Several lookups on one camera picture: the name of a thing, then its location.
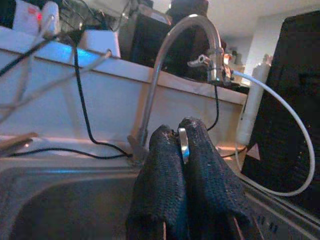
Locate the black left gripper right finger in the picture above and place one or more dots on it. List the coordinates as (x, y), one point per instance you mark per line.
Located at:
(210, 187)

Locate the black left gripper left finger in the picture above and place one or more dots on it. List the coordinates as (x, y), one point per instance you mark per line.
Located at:
(160, 187)

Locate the metal fork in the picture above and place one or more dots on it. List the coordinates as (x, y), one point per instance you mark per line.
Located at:
(183, 145)

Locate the chrome gooseneck faucet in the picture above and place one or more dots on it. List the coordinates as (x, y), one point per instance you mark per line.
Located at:
(151, 102)

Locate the white water filter cartridge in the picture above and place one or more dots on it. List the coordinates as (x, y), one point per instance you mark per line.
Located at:
(251, 112)

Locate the stainless steel sink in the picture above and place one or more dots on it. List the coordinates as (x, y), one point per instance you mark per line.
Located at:
(62, 205)

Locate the black electronic box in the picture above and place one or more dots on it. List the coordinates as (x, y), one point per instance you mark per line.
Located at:
(147, 40)

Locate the white power adapter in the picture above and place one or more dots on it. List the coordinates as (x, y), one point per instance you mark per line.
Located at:
(100, 42)

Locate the white plug with red light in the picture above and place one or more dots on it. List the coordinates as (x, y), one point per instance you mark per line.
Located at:
(25, 17)

